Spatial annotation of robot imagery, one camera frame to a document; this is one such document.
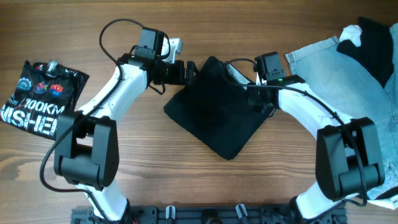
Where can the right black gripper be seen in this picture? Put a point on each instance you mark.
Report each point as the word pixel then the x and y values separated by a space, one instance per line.
pixel 252 96

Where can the white garment in pile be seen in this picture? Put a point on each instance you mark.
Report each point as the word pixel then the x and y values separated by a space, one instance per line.
pixel 352 33

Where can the light blue denim jeans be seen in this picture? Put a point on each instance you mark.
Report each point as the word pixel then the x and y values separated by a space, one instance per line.
pixel 345 84

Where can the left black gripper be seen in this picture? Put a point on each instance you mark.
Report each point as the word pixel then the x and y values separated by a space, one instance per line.
pixel 178 76

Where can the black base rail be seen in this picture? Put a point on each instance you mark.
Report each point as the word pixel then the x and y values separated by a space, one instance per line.
pixel 265 214

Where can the black garment in pile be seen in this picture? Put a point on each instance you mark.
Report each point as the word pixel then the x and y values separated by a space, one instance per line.
pixel 376 51

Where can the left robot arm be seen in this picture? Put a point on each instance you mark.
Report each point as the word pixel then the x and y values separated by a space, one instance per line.
pixel 86 150

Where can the folded black printed jersey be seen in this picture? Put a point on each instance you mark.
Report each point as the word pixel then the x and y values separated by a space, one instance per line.
pixel 43 92

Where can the black shorts with white trim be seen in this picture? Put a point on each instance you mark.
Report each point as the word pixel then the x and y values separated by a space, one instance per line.
pixel 216 112

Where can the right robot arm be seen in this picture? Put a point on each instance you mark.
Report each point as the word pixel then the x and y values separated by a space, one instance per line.
pixel 348 157

